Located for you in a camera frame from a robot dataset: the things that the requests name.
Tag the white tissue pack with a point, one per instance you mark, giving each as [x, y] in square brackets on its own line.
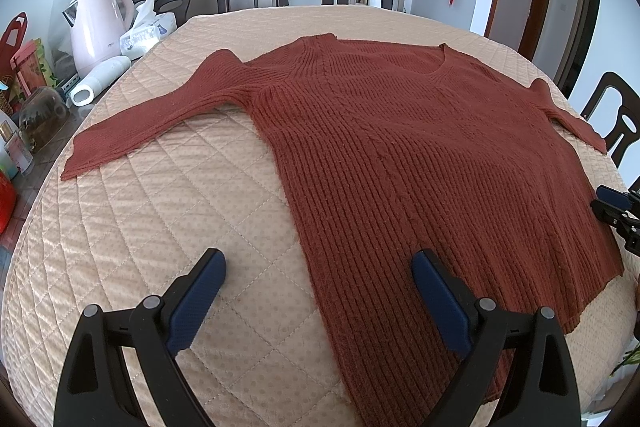
[148, 29]

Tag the dark chair right side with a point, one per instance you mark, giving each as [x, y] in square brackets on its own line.
[626, 128]

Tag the red gift bag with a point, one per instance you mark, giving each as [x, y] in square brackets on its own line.
[11, 41]

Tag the beige quilted table cover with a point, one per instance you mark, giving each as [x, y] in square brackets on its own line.
[118, 234]

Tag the pink electric kettle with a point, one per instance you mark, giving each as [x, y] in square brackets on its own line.
[95, 29]

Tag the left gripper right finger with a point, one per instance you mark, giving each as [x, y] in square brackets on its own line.
[541, 388]

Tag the white cylinder roll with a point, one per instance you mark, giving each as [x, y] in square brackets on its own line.
[98, 80]

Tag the rust red knit sweater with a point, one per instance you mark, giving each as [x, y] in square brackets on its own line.
[385, 149]

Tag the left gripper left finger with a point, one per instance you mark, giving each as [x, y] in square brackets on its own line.
[95, 387]

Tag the glass jar with contents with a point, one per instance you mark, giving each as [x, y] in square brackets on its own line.
[43, 113]

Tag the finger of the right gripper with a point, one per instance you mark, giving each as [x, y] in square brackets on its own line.
[625, 226]
[620, 200]

